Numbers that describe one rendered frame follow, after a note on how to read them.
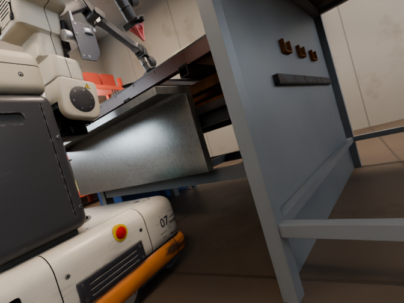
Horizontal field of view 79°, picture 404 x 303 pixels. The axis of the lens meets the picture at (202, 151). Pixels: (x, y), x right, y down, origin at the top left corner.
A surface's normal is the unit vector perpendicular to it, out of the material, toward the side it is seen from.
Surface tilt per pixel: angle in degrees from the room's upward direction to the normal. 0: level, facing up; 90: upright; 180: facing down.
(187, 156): 90
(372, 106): 90
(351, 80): 90
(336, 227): 90
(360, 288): 0
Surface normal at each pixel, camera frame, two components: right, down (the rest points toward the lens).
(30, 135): 0.82, -0.22
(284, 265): -0.61, 0.21
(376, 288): -0.29, -0.96
